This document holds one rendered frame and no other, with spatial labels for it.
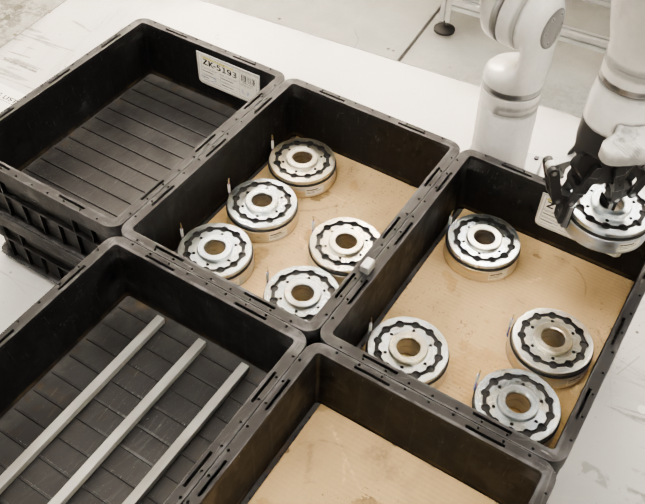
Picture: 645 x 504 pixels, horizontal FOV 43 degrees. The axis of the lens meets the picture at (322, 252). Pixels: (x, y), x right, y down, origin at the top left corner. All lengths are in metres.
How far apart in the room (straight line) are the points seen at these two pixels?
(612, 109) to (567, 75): 2.15
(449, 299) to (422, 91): 0.65
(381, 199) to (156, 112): 0.42
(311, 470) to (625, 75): 0.54
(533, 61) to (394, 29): 1.95
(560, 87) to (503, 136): 1.68
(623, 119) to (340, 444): 0.47
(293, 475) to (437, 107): 0.89
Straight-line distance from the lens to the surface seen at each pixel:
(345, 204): 1.21
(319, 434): 0.98
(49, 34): 1.87
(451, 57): 3.02
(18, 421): 1.04
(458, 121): 1.59
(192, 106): 1.40
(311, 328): 0.93
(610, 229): 1.00
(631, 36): 0.84
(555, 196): 0.97
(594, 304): 1.15
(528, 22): 1.18
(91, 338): 1.09
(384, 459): 0.96
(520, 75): 1.22
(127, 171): 1.29
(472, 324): 1.09
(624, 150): 0.86
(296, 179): 1.20
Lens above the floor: 1.68
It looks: 48 degrees down
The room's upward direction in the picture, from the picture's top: 2 degrees clockwise
